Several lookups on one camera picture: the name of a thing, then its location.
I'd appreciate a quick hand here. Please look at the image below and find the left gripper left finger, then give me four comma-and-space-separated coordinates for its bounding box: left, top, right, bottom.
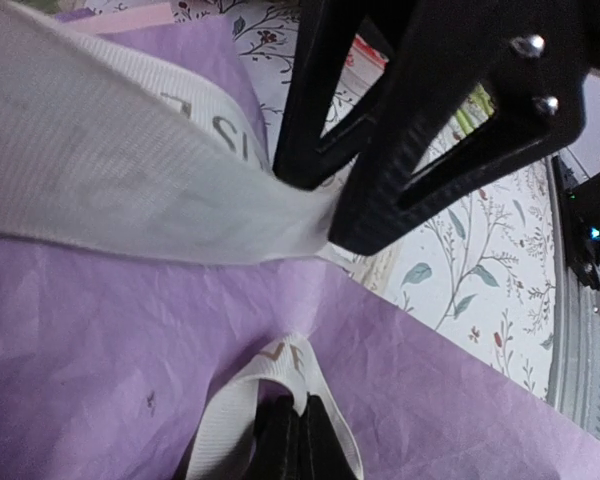
242, 396, 300, 480

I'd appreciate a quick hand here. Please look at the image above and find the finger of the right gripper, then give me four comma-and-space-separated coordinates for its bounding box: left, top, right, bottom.
272, 0, 426, 191
329, 1, 600, 255

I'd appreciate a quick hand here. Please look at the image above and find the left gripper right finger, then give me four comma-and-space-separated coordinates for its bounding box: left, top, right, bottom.
299, 395, 355, 480

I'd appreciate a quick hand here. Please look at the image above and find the pink wrapping paper sheet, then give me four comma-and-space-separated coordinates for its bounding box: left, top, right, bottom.
0, 1, 600, 479

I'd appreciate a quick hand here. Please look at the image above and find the white printed ribbon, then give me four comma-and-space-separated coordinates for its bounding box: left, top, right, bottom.
0, 1, 364, 479

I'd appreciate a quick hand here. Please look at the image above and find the pile of fake flowers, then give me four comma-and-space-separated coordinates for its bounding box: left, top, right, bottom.
451, 84, 495, 141

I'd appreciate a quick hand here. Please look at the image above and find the red patterned bowl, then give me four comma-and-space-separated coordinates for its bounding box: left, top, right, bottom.
340, 35, 388, 97

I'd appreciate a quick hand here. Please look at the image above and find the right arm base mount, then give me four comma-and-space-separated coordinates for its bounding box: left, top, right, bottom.
551, 154, 600, 291

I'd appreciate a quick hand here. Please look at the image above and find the front aluminium rail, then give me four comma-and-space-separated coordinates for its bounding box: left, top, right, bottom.
546, 149, 600, 440

